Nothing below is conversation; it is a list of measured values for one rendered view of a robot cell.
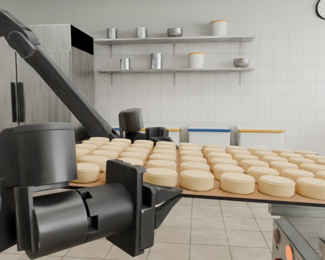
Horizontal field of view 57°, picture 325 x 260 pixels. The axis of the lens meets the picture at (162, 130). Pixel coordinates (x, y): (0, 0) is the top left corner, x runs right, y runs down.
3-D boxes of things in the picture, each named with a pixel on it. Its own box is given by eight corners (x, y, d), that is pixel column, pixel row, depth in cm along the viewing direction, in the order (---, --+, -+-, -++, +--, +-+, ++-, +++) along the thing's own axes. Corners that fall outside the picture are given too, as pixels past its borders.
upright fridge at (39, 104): (96, 173, 466) (93, 37, 446) (72, 190, 376) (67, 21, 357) (12, 171, 482) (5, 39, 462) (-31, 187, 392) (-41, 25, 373)
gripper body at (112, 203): (150, 166, 34) (91, 175, 29) (148, 254, 35) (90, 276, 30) (118, 157, 39) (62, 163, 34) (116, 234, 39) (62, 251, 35)
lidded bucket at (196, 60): (205, 69, 433) (205, 54, 431) (205, 68, 409) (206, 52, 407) (188, 70, 435) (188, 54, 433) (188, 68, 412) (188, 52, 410)
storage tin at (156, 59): (163, 70, 437) (163, 54, 434) (162, 68, 419) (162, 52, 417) (151, 70, 439) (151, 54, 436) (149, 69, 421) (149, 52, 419)
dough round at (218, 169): (244, 177, 52) (245, 166, 52) (240, 184, 47) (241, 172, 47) (216, 173, 54) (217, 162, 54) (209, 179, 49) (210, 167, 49)
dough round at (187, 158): (211, 169, 57) (212, 159, 56) (193, 173, 53) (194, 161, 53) (192, 164, 60) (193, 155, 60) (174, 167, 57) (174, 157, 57)
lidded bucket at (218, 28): (227, 39, 425) (227, 23, 423) (228, 35, 402) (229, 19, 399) (209, 39, 428) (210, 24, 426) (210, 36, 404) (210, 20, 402)
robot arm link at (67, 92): (18, 42, 88) (1, 39, 78) (33, 29, 88) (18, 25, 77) (112, 151, 97) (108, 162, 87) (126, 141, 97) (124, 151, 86)
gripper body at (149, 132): (165, 162, 87) (149, 158, 92) (166, 127, 86) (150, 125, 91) (148, 164, 83) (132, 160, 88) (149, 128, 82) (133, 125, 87)
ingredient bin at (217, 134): (187, 188, 387) (187, 128, 379) (189, 176, 450) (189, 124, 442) (229, 190, 380) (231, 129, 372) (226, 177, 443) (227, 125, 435)
